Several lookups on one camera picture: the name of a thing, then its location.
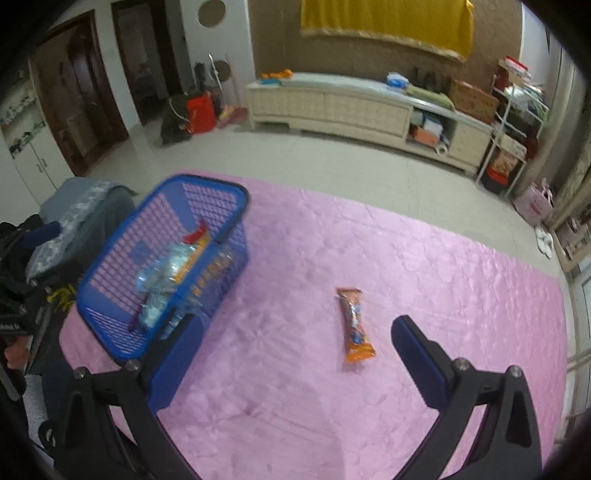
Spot person's left hand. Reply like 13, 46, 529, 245
2, 344, 28, 371

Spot white slippers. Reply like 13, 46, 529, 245
534, 224, 556, 259

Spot light blue snack packet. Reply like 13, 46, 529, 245
137, 295, 172, 334

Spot orange snack bar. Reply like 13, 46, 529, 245
335, 287, 377, 363

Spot wall shelf with ornaments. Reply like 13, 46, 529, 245
0, 83, 47, 153

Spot dark cloth yellow print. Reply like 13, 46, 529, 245
48, 281, 77, 310

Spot pink quilted tablecloth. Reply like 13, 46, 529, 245
60, 171, 571, 480

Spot yellow snack packet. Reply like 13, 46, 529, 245
190, 256, 234, 298

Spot black bag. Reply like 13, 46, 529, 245
159, 95, 192, 146

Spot silver clear snack packet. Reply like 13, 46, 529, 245
137, 244, 200, 297

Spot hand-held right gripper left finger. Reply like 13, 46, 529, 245
44, 314, 205, 480

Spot round brown wall plate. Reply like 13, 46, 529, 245
198, 0, 227, 27

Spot dark bottles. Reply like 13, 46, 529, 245
411, 67, 451, 93

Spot yellow cloth cover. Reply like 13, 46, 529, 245
300, 0, 475, 63

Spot small red snack packet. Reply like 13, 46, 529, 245
184, 220, 214, 278

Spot red bag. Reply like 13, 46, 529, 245
186, 90, 218, 134

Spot green cushion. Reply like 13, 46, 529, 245
406, 85, 455, 112

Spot white storage rack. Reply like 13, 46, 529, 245
475, 55, 550, 195

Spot cream television cabinet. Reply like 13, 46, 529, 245
245, 71, 495, 174

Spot pink bag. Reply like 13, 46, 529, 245
513, 178, 555, 227

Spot white cupboard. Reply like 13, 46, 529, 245
0, 129, 75, 208

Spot broom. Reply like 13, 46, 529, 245
217, 53, 247, 127

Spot brown cardboard box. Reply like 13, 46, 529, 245
449, 79, 501, 124

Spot blue plastic basket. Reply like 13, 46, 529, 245
76, 174, 252, 363

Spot grey covered chair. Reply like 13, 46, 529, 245
39, 178, 139, 278

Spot dark wooden door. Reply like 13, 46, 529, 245
30, 11, 130, 176
111, 0, 183, 127

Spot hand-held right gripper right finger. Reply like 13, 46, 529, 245
390, 315, 543, 480

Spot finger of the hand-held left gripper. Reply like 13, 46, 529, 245
18, 220, 64, 260
7, 271, 55, 315

